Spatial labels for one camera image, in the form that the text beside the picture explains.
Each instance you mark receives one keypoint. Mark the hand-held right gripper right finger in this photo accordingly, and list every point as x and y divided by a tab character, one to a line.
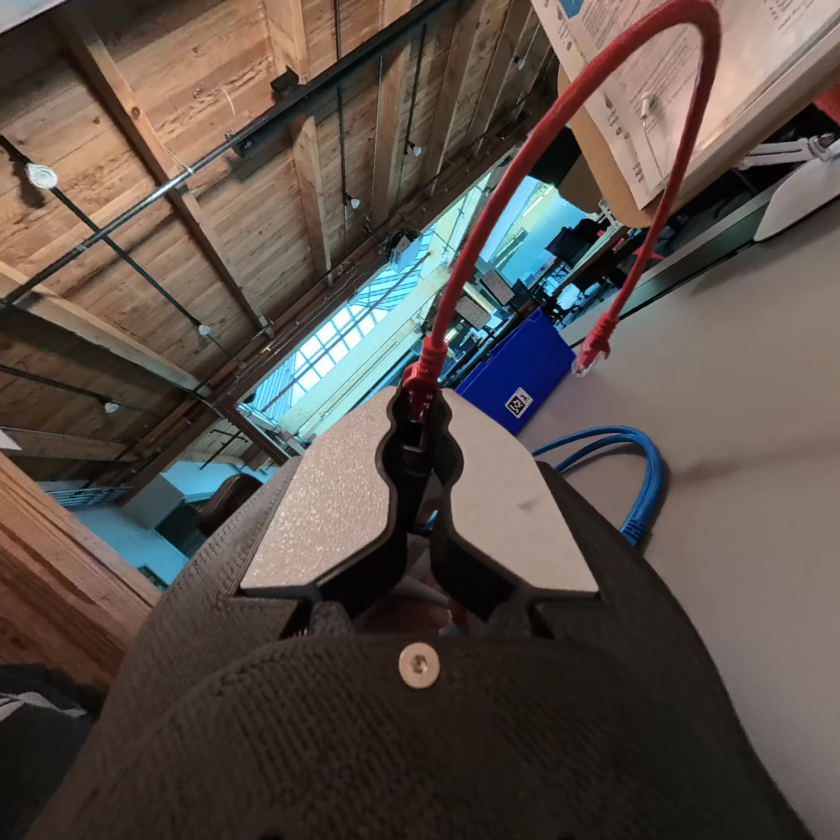
512	518

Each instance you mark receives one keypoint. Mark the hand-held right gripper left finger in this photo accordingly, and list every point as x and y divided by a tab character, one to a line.
328	512

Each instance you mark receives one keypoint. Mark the blue plastic bin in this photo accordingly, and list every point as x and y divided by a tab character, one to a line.
518	354

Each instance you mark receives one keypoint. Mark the grey desk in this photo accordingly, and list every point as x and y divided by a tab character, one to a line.
754	426

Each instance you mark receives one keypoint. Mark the person's left hand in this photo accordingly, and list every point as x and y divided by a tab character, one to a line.
407	617

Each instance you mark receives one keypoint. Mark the grey ceiling-mounted unit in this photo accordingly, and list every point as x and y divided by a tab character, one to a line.
401	248

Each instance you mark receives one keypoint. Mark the instruction sheet on stand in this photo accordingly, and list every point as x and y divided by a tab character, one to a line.
590	164

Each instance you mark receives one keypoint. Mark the white ceiling spotlight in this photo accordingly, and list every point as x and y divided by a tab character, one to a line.
40	176

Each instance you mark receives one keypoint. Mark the printed instruction sheet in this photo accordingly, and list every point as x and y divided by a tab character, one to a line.
754	65

